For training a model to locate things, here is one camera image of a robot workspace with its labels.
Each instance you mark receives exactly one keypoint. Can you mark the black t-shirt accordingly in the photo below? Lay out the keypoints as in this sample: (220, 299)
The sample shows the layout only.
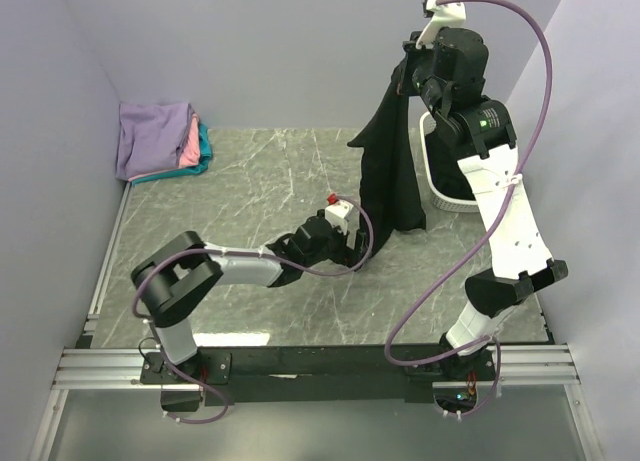
(444, 168)
(388, 188)

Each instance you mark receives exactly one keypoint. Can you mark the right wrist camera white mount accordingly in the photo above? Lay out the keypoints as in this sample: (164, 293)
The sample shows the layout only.
(440, 14)

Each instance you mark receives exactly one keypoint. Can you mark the white perforated laundry basket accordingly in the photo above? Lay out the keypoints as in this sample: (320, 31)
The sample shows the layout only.
(441, 201)

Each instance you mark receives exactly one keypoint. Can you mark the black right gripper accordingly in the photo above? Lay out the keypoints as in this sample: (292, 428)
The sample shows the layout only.
(413, 53)

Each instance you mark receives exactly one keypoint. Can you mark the black t-shirt in basket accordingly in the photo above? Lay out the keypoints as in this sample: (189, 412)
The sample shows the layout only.
(444, 168)

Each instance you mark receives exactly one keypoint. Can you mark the folded pink t-shirt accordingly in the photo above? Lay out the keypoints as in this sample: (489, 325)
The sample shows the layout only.
(189, 156)

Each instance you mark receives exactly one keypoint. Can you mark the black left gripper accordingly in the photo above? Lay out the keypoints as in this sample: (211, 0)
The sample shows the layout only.
(348, 256)

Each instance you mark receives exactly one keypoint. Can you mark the folded teal t-shirt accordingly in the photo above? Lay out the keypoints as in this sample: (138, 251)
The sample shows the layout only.
(205, 157)

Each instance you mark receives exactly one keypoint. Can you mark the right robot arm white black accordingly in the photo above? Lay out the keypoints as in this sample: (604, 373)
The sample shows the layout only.
(482, 138)

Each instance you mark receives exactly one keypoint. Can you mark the folded lavender t-shirt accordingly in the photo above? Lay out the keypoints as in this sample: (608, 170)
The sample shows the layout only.
(152, 138)

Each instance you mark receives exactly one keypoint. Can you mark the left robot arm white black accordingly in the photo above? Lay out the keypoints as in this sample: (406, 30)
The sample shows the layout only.
(173, 281)

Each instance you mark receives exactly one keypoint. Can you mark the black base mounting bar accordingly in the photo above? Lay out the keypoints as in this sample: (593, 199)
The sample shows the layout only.
(221, 376)

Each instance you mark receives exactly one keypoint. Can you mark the aluminium extrusion rail frame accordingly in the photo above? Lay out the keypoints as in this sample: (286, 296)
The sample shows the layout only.
(99, 410)

